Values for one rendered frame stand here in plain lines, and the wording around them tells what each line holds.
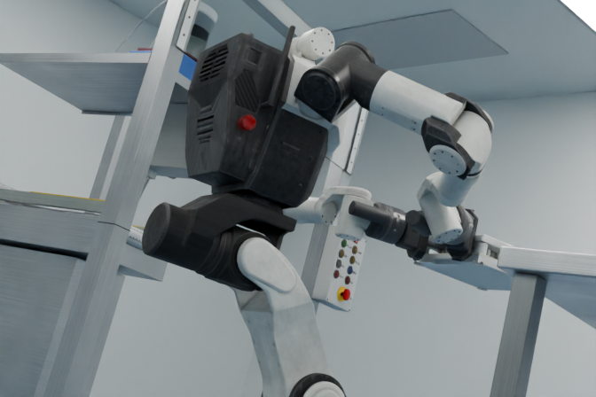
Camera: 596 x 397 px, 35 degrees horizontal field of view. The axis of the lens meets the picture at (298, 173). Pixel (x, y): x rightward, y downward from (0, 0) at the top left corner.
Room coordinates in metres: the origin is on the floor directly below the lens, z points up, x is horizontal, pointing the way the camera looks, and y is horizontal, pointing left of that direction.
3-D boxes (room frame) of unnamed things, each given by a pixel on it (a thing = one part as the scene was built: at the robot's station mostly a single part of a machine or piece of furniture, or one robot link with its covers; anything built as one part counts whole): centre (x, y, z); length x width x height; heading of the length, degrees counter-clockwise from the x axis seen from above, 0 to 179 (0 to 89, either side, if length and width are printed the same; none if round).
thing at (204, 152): (1.97, 0.10, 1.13); 0.34 x 0.30 x 0.36; 28
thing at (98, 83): (2.72, 0.61, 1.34); 0.62 x 0.38 x 0.04; 55
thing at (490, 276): (2.30, -0.50, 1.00); 0.24 x 0.24 x 0.02; 28
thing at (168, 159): (2.72, 0.36, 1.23); 0.22 x 0.11 x 0.20; 55
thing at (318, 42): (2.00, 0.05, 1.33); 0.10 x 0.07 x 0.09; 28
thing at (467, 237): (2.11, -0.39, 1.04); 0.12 x 0.10 x 0.13; 151
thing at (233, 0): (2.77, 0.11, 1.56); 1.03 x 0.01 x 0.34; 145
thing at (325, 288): (3.20, -0.22, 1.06); 0.17 x 0.06 x 0.26; 145
